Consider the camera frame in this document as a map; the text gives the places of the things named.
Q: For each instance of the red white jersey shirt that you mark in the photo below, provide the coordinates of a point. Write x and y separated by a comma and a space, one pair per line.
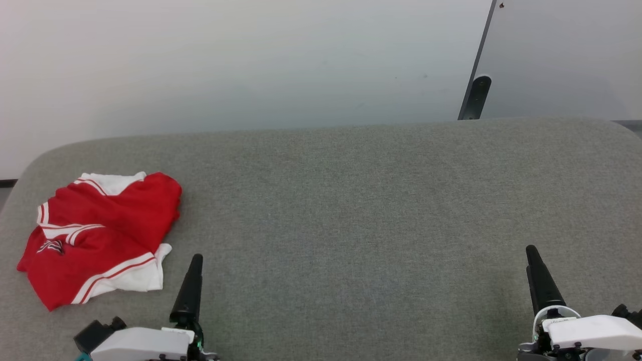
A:
115, 215

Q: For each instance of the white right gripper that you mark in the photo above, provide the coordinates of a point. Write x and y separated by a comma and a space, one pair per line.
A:
592, 333

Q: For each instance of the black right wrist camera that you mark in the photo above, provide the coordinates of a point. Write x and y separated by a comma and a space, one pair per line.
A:
629, 315

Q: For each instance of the black baseboard strip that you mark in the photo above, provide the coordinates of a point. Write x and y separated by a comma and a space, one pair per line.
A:
7, 183

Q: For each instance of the grey wall panel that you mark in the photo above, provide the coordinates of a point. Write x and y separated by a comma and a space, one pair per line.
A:
567, 55

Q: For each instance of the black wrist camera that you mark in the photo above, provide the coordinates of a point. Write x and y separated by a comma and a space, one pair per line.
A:
98, 332
629, 315

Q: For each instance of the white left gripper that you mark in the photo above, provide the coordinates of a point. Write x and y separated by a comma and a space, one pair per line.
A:
145, 346

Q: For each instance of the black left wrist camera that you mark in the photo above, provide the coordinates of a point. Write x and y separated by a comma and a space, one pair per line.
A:
98, 332

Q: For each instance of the black oblong bracket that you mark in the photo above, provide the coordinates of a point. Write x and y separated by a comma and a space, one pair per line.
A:
477, 98

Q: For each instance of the black panel edge strip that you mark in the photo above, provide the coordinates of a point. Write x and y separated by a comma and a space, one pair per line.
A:
484, 37

